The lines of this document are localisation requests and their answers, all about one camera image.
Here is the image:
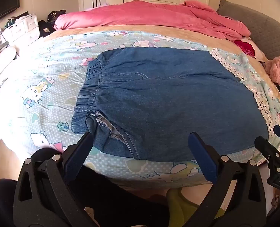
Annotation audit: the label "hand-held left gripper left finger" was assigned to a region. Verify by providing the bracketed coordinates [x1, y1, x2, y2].
[13, 131, 100, 227]

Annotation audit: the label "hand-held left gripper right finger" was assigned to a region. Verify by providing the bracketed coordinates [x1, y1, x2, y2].
[188, 131, 266, 227]

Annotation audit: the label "blue denim pants lace hem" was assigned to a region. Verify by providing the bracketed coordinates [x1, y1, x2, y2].
[71, 47, 276, 160]

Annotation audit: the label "yellow-green garment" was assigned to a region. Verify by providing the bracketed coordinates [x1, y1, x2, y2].
[166, 187, 227, 227]

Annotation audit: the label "person's dark trouser legs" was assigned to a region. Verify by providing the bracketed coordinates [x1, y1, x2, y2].
[0, 147, 170, 227]

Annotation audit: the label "cartoon cat print bed sheet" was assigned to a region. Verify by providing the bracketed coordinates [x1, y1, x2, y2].
[0, 30, 280, 190]

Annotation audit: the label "red pillow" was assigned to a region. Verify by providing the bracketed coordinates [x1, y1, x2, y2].
[233, 39, 258, 59]

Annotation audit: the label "grey padded headboard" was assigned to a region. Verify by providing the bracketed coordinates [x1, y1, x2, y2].
[216, 0, 280, 63]

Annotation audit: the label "white side table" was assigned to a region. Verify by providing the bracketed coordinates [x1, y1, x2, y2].
[0, 46, 20, 101]

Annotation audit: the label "dark clothing pile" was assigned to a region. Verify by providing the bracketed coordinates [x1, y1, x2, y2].
[38, 20, 57, 38]

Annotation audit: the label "white drawer cabinet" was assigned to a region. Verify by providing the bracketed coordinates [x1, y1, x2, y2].
[2, 14, 40, 47]

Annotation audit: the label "black bag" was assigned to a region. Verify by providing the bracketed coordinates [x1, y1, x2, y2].
[47, 9, 67, 22]

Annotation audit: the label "pink duvet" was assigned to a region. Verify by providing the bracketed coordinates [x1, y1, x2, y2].
[54, 0, 251, 41]

